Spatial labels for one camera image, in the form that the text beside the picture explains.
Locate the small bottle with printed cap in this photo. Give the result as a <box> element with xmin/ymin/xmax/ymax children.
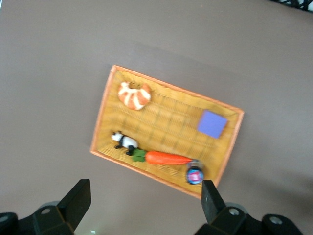
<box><xmin>185</xmin><ymin>159</ymin><xmax>205</xmax><ymax>186</ymax></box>

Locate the toy croissant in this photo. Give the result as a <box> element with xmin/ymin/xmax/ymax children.
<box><xmin>117</xmin><ymin>81</ymin><xmax>152</xmax><ymax>111</ymax></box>

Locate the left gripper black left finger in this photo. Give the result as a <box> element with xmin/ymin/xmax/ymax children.
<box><xmin>0</xmin><ymin>179</ymin><xmax>92</xmax><ymax>235</ymax></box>

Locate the black cable bundle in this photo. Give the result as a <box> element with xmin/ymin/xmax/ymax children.
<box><xmin>266</xmin><ymin>0</ymin><xmax>313</xmax><ymax>12</ymax></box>

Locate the black white panda figure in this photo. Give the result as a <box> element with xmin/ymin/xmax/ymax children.
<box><xmin>111</xmin><ymin>130</ymin><xmax>139</xmax><ymax>156</ymax></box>

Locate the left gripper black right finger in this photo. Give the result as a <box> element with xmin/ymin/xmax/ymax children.
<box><xmin>194</xmin><ymin>179</ymin><xmax>304</xmax><ymax>235</ymax></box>

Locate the orange toy carrot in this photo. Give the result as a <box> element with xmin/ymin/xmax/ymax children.
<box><xmin>132</xmin><ymin>149</ymin><xmax>194</xmax><ymax>166</ymax></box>

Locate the orange wicker basket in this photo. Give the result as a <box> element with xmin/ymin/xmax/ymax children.
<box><xmin>89</xmin><ymin>64</ymin><xmax>246</xmax><ymax>200</ymax></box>

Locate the purple foam cube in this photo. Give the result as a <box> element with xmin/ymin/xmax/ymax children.
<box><xmin>197</xmin><ymin>109</ymin><xmax>229</xmax><ymax>140</ymax></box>

